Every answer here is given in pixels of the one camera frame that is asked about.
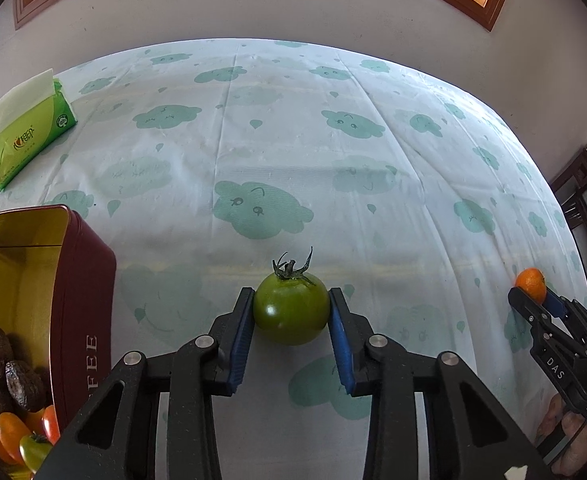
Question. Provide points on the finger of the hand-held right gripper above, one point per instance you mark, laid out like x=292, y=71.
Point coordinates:
x=553, y=304
x=521, y=301

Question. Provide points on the green tissue pack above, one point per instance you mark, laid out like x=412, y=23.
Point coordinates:
x=28, y=140

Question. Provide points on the small green tomato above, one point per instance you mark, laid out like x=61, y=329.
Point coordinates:
x=291, y=315

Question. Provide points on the dark wooden chair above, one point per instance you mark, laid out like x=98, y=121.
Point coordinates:
x=583, y=200

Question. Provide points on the red tomato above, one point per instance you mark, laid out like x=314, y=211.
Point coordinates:
x=51, y=422

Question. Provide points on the person's right hand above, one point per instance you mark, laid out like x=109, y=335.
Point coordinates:
x=571, y=427

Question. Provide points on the red and gold tin box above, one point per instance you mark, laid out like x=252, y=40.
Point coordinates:
x=83, y=285

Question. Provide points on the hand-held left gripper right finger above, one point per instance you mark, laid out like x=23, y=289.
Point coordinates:
x=341, y=345

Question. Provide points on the large green tomato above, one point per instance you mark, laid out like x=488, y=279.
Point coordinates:
x=35, y=452

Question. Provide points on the smooth orange tomato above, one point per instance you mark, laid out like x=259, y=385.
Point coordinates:
x=12, y=432

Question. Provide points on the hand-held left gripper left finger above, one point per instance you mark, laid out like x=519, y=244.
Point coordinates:
x=241, y=345

